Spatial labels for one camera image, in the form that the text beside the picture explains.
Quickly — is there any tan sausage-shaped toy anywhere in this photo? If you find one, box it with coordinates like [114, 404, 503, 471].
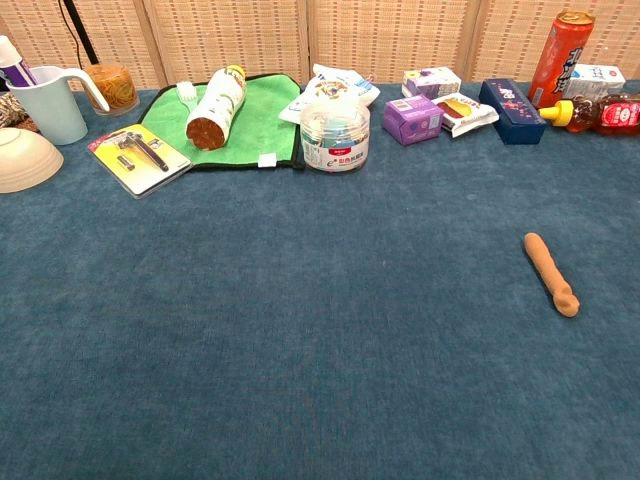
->
[523, 232, 581, 318]

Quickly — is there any clear plastic jar of clips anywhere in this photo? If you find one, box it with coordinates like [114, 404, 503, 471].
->
[299, 98, 372, 175]

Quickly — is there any green microfiber cloth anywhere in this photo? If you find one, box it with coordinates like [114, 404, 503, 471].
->
[138, 73, 307, 172]

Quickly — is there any white snack bag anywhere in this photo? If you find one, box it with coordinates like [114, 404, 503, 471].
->
[278, 63, 381, 125]

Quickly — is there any white green tube, brown base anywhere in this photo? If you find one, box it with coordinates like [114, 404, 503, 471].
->
[185, 64, 248, 152]

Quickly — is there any white snack packet, red picture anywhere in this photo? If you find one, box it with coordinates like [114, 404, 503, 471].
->
[432, 92, 500, 139]

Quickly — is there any white purple carton box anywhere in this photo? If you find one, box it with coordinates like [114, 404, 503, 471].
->
[401, 66, 463, 101]

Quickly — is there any razor in yellow blister pack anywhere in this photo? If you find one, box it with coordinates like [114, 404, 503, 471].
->
[87, 123, 194, 200]

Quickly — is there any white brush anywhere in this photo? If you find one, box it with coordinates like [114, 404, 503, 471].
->
[175, 81, 202, 106]

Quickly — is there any bamboo folding screen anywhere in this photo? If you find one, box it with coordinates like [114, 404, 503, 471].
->
[0, 0, 640, 92]

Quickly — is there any dark blue long box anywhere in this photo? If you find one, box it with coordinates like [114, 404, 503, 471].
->
[478, 78, 547, 146]

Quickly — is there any glass jar of rubber bands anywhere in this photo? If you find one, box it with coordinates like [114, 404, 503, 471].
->
[84, 63, 140, 117]

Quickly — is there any light blue plastic mug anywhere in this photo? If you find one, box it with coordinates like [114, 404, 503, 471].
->
[5, 65, 111, 146]

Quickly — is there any red orange drink can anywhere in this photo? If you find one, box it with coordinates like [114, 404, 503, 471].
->
[528, 10, 597, 110]

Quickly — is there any beige ribbed bowl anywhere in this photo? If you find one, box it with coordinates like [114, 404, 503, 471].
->
[0, 127, 65, 195]

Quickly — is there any honey bottle with yellow cap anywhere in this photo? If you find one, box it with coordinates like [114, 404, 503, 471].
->
[538, 93, 640, 136]

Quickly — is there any black stand pole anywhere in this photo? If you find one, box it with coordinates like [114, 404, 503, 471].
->
[62, 0, 100, 65]

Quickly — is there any white blue milk carton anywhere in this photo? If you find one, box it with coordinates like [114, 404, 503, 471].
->
[562, 63, 627, 101]

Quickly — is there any brown white woven item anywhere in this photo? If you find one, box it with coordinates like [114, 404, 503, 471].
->
[0, 92, 40, 134]

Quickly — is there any white purple toothpaste tube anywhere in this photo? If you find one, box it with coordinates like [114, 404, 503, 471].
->
[0, 35, 39, 89]

